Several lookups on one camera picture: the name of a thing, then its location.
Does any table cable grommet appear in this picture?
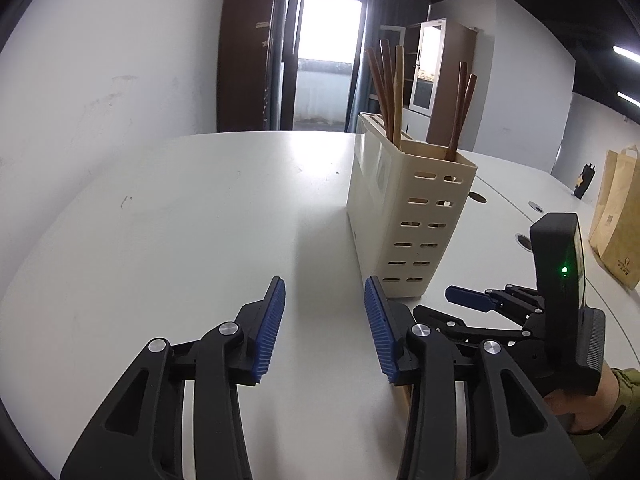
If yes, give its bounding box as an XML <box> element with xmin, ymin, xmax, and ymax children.
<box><xmin>528</xmin><ymin>200</ymin><xmax>544</xmax><ymax>214</ymax></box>
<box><xmin>515</xmin><ymin>233</ymin><xmax>533</xmax><ymax>252</ymax></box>
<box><xmin>469</xmin><ymin>191</ymin><xmax>487</xmax><ymax>204</ymax></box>

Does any light tan chopstick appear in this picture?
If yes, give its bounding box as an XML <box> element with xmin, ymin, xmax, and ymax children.
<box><xmin>393</xmin><ymin>44</ymin><xmax>404</xmax><ymax>148</ymax></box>

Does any dark brown chopstick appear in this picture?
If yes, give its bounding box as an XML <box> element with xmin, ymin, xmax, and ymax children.
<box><xmin>378</xmin><ymin>38</ymin><xmax>395</xmax><ymax>143</ymax></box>
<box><xmin>380</xmin><ymin>38</ymin><xmax>395</xmax><ymax>143</ymax></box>
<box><xmin>366</xmin><ymin>47</ymin><xmax>393</xmax><ymax>140</ymax></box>
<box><xmin>445</xmin><ymin>61</ymin><xmax>468</xmax><ymax>162</ymax></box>

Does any small black object on table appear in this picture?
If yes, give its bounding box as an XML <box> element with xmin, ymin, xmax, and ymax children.
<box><xmin>574</xmin><ymin>164</ymin><xmax>596</xmax><ymax>200</ymax></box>

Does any person's right hand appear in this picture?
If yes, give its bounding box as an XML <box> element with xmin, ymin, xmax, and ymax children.
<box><xmin>544</xmin><ymin>362</ymin><xmax>620</xmax><ymax>434</ymax></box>

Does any ceiling light strip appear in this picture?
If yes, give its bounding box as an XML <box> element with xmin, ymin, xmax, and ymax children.
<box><xmin>616</xmin><ymin>92</ymin><xmax>640</xmax><ymax>107</ymax></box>
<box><xmin>613</xmin><ymin>46</ymin><xmax>640</xmax><ymax>63</ymax></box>

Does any brown paper bag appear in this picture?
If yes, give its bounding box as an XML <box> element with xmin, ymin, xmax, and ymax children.
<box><xmin>589</xmin><ymin>144</ymin><xmax>640</xmax><ymax>289</ymax></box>

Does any balcony glass door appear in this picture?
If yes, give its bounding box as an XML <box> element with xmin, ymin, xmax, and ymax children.
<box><xmin>279</xmin><ymin>0</ymin><xmax>368</xmax><ymax>131</ymax></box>

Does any olive green sleeve forearm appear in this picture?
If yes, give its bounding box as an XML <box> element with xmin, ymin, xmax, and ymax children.
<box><xmin>570</xmin><ymin>368</ymin><xmax>639</xmax><ymax>479</ymax></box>

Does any dark brown wardrobe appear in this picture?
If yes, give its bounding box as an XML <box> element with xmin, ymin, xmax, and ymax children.
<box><xmin>217</xmin><ymin>0</ymin><xmax>274</xmax><ymax>132</ymax></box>

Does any cream slotted utensil holder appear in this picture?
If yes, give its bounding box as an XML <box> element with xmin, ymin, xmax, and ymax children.
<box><xmin>347</xmin><ymin>113</ymin><xmax>477</xmax><ymax>298</ymax></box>

